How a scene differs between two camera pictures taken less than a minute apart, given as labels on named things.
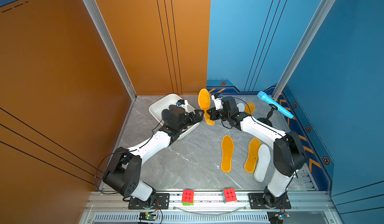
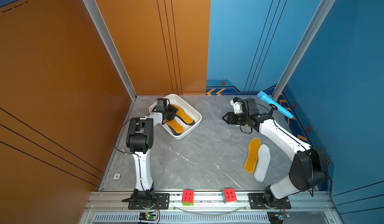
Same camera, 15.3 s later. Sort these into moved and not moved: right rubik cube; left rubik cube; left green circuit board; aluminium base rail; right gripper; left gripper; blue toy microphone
Moved: right gripper; left gripper
Not moved: blue toy microphone; left green circuit board; left rubik cube; right rubik cube; aluminium base rail
